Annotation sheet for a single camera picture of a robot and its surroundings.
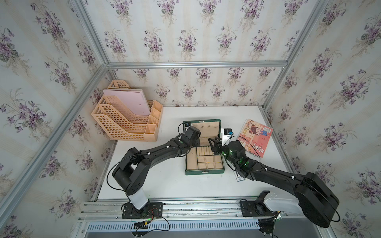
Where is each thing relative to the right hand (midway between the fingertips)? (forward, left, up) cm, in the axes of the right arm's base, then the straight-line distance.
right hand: (213, 139), depth 81 cm
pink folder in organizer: (+24, +49, +6) cm, 55 cm away
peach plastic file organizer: (+8, +55, +1) cm, 56 cm away
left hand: (+3, +7, -8) cm, 11 cm away
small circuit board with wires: (-39, +36, -18) cm, 56 cm away
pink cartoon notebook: (+12, -32, -17) cm, 38 cm away
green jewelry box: (-6, +6, -14) cm, 16 cm away
